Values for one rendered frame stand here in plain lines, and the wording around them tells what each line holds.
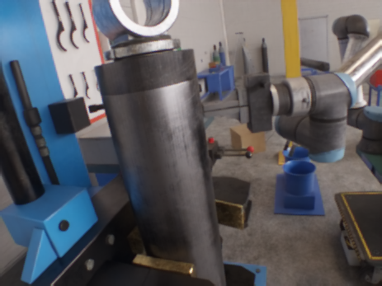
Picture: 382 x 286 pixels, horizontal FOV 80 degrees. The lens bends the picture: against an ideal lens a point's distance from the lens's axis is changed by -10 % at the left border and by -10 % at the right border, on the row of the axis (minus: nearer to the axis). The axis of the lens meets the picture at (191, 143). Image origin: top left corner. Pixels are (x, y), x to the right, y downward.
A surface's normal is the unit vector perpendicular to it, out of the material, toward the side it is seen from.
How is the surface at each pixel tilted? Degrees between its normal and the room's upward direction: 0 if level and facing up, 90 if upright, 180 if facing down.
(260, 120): 90
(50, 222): 90
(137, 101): 90
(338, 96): 92
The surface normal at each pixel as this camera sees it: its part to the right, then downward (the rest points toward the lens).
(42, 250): 0.93, -0.02
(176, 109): 0.51, 0.22
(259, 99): 0.05, 0.34
